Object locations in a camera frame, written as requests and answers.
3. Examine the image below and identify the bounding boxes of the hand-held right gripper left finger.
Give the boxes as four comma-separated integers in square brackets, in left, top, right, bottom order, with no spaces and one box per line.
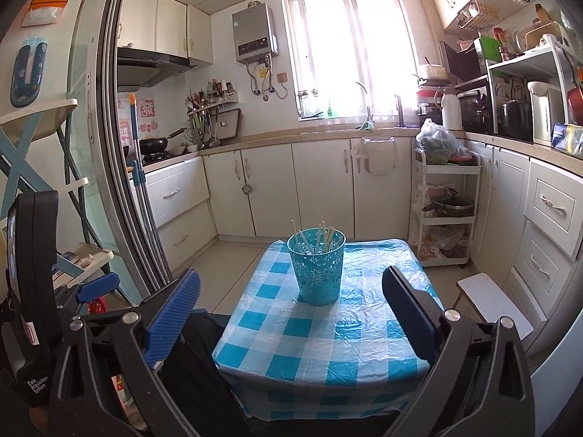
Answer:
[48,268,201,437]

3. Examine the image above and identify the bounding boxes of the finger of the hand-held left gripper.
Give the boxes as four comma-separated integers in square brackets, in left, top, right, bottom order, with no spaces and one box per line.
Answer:
[55,272,121,318]

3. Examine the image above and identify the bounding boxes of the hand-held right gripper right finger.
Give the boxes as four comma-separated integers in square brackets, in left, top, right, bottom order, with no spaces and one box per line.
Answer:
[382,265,536,437]

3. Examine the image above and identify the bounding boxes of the teal perforated plastic bin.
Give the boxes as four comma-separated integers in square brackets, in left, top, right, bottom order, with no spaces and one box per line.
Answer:
[287,227,346,307]

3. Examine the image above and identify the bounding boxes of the bunch of bamboo chopsticks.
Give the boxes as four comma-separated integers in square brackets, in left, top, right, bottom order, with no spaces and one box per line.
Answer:
[291,219,338,256]

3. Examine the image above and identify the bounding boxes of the white stool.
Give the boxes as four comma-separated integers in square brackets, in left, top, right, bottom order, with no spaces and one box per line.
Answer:
[453,273,535,341]

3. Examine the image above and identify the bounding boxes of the blue white checkered tablecloth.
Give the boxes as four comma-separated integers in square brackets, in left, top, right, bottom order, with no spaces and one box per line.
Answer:
[212,238,445,420]

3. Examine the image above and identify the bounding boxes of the dark lidded pot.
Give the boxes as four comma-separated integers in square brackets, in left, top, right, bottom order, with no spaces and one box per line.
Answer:
[421,193,475,218]

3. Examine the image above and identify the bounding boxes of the cream drawer cabinet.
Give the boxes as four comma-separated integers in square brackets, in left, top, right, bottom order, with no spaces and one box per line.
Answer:
[130,157,217,260]

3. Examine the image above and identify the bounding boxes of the white rolling cart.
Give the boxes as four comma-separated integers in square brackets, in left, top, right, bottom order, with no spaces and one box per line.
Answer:
[408,150,482,268]

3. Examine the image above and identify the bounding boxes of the cream panelled base cabinets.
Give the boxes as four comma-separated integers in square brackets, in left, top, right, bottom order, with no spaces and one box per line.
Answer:
[467,141,583,324]

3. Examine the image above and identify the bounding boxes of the black frying pan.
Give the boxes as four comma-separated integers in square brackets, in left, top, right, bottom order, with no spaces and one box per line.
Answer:
[139,127,187,155]

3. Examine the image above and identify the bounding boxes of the white door-hung bag holder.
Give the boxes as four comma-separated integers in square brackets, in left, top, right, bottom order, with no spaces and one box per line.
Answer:
[351,135,400,177]

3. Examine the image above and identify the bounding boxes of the blue cream shelf rack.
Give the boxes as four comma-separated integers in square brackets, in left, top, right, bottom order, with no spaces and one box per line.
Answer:
[0,98,114,292]

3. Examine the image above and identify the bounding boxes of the blue orange mop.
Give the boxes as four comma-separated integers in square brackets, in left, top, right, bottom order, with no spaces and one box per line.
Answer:
[126,93,158,256]

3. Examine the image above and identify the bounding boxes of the plastic bag of vegetables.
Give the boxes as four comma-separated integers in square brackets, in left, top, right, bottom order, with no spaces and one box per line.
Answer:
[415,118,470,165]

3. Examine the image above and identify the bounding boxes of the blue hanging package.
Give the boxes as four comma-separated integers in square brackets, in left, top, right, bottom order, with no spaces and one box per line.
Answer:
[10,35,48,109]

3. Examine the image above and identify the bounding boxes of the hanging baking tray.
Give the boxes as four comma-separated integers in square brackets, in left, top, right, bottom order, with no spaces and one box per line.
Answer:
[218,108,242,139]

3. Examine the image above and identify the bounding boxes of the white thermos jug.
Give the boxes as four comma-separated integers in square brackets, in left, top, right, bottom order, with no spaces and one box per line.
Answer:
[441,87,463,131]

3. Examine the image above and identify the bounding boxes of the black toaster oven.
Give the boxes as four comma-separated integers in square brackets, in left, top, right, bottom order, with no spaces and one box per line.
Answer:
[458,91,497,134]

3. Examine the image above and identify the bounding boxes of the black cooking pot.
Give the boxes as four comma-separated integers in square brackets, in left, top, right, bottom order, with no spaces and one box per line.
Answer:
[498,99,533,139]

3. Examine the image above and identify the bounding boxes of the black range hood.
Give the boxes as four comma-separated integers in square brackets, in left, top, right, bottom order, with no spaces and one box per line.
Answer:
[116,47,197,92]

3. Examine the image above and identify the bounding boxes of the blue box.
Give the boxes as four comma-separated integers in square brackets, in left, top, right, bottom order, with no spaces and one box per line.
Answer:
[551,123,583,160]

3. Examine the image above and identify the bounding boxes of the white cooking pot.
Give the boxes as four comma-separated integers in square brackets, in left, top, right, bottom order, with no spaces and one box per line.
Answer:
[418,63,449,80]

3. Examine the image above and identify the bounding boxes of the white electric water boiler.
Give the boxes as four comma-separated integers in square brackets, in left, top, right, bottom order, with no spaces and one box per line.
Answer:
[527,81,566,146]

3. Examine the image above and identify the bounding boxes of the black microwave oven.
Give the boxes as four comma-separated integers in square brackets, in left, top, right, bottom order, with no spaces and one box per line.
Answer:
[439,39,489,83]

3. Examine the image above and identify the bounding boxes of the kitchen window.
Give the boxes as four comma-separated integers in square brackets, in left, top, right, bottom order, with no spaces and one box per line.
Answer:
[280,0,417,121]

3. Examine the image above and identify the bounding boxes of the white counter shelf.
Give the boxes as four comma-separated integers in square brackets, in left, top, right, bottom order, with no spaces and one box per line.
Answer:
[487,39,583,142]

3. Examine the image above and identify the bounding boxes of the green cutting board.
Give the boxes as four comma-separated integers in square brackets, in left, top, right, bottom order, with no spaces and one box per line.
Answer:
[478,34,502,62]

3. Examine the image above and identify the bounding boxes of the silver gas water heater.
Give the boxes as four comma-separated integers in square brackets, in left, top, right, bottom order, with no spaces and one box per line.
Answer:
[231,4,279,64]

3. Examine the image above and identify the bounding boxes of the silver sliding door frame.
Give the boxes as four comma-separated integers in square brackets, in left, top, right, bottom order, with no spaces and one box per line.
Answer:
[86,0,174,296]

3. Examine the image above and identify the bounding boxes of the pink wall sticker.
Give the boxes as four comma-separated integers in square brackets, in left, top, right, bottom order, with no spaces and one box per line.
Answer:
[117,95,158,144]

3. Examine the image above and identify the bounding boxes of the wall utensil rack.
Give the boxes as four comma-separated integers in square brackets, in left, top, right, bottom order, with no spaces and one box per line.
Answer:
[184,79,240,146]

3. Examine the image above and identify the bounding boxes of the white wire basket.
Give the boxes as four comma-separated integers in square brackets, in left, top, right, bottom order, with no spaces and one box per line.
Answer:
[457,2,502,30]

